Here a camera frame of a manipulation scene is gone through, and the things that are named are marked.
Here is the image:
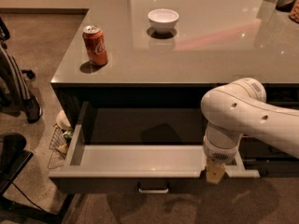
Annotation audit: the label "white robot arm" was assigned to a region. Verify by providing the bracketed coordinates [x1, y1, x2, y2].
[200, 77, 299, 184]

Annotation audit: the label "dark cabinet counter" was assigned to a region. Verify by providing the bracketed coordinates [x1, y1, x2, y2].
[50, 0, 299, 179]

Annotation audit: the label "green snack bag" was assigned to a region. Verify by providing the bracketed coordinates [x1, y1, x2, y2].
[63, 130, 73, 140]

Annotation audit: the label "white bowl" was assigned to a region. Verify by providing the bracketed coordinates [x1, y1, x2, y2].
[148, 8, 179, 34]

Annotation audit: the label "brown basket top right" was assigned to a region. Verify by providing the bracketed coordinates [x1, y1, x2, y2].
[289, 0, 299, 23]

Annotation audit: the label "red soda can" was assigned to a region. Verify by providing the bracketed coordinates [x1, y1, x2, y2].
[82, 25, 108, 66]

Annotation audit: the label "black shoe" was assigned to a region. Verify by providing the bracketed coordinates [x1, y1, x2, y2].
[23, 96, 42, 123]

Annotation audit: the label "person leg striped trousers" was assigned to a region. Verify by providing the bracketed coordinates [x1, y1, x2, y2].
[0, 46, 31, 104]

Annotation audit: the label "wire basket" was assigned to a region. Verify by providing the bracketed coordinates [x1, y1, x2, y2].
[48, 124, 72, 170]

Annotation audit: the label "black chair frame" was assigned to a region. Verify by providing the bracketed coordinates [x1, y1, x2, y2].
[0, 133, 76, 224]

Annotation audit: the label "black cable on floor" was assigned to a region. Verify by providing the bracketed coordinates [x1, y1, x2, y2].
[3, 171, 48, 213]

